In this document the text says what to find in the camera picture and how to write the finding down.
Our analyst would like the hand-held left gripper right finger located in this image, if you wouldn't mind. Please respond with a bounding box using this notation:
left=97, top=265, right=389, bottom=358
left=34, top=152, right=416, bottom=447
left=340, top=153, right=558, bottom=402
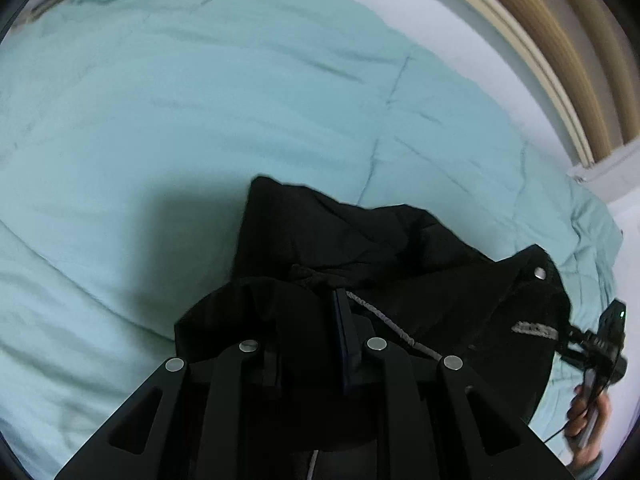
left=331, top=288, right=577, bottom=480

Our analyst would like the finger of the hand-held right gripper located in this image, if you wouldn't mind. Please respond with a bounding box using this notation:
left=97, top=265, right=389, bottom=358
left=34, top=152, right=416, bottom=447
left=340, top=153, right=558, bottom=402
left=556, top=324, right=600, bottom=349
left=560, top=346, right=590, bottom=368

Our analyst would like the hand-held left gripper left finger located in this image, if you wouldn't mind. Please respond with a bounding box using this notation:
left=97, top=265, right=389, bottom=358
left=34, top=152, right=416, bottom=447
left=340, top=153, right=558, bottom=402
left=54, top=340, right=282, bottom=480

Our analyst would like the black hooded jacket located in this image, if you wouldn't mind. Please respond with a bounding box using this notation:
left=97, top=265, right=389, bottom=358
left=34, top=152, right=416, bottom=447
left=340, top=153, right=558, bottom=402
left=173, top=174, right=577, bottom=480

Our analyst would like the person's right forearm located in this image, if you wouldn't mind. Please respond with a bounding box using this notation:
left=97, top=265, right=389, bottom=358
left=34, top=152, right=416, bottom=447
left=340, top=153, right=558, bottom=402
left=574, top=451, right=607, bottom=480

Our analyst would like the person's right hand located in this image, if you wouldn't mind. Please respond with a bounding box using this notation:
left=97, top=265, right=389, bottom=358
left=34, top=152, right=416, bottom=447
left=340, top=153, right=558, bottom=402
left=566, top=385, right=614, bottom=467

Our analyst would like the teal quilted blanket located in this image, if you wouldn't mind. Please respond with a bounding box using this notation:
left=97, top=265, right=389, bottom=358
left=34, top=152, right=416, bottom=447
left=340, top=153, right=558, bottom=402
left=0, top=0, right=626, bottom=480

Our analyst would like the wooden slatted headboard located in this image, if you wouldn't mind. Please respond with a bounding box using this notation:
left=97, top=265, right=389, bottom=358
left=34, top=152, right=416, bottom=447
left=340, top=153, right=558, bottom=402
left=410, top=0, right=640, bottom=167

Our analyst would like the thin black cable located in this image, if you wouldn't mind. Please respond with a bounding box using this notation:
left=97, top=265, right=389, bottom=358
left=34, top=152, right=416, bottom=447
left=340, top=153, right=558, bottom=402
left=542, top=422, right=571, bottom=445

